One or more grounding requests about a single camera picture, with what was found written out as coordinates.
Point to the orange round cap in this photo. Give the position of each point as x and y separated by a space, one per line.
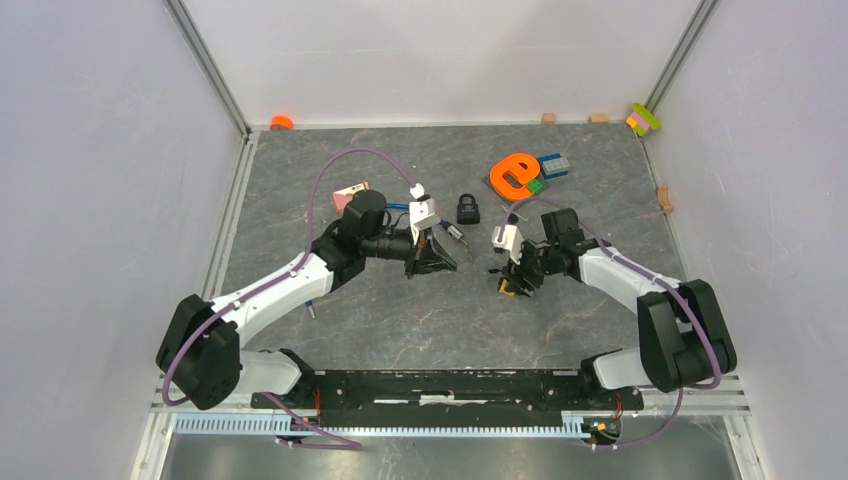
281 123

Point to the wooden arch piece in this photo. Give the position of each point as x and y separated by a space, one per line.
664 199

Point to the yellow padlock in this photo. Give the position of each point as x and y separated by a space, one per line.
505 288

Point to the orange letter block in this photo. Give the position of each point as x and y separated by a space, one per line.
520 167

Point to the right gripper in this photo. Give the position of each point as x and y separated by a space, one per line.
517 272

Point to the black padlock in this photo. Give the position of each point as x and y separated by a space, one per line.
467 210

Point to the blue lego brick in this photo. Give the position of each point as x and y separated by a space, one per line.
554 165

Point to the pink wooden puzzle box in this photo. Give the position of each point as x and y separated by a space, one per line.
344 196

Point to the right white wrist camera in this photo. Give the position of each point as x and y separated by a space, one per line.
507 239

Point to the black head key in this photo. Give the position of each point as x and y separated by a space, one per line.
513 218

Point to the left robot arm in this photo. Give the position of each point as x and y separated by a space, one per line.
203 351

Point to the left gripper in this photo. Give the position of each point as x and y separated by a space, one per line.
420 259

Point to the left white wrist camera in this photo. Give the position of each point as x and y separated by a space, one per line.
422 212

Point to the stacked coloured lego bricks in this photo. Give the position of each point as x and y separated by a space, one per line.
642 121

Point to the silver key bunch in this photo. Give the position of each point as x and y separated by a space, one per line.
468 251

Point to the green lego brick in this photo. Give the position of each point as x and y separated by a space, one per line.
536 187

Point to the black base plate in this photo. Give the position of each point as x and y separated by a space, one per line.
453 398

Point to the grey plate under letter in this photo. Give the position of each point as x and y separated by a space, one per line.
506 189

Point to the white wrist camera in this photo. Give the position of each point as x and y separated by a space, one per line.
422 212
507 239

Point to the wooden block right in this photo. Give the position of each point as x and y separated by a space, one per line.
599 118

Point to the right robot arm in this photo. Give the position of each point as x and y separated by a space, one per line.
683 340

